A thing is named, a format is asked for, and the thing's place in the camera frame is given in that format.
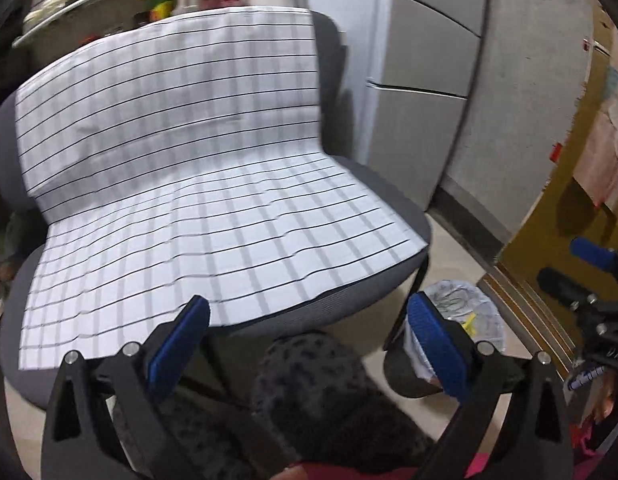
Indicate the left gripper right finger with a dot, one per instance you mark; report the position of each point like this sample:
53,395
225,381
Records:
534,440

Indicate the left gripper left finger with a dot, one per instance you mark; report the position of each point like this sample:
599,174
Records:
80,440

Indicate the trash bin with bag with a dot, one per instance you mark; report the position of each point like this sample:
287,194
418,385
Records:
433,349

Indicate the right hand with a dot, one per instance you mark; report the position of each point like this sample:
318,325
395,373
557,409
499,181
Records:
603,395

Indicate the striped doormat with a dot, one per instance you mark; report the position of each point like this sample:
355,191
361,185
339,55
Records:
529,317

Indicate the hanging beige cloth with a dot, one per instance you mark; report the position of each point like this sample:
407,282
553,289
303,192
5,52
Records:
597,168

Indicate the grey office chair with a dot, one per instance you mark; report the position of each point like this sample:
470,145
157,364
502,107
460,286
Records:
339,185

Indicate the white grid cloth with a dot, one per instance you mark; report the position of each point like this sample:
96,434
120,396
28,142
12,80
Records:
189,174

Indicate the silver refrigerator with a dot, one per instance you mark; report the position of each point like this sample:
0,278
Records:
410,66

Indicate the green yellow cap bottle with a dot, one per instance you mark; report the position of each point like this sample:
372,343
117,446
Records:
160,9

